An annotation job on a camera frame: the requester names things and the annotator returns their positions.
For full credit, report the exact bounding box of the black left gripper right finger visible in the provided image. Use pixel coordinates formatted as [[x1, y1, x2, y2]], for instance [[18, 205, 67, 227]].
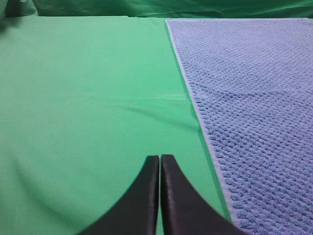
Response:
[[160, 154, 245, 235]]

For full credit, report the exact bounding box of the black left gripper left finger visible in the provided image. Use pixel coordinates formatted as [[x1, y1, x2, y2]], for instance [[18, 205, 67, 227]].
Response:
[[79, 155, 159, 235]]

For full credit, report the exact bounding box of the blue waffle weave towel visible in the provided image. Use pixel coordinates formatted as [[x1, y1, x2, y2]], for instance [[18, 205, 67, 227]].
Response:
[[166, 18, 313, 235]]

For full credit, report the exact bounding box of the green table cloth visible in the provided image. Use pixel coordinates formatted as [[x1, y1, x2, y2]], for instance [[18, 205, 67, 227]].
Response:
[[0, 16, 229, 235]]

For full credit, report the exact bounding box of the green backdrop cloth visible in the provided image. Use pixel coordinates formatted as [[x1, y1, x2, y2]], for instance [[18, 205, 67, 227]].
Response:
[[0, 0, 313, 19]]

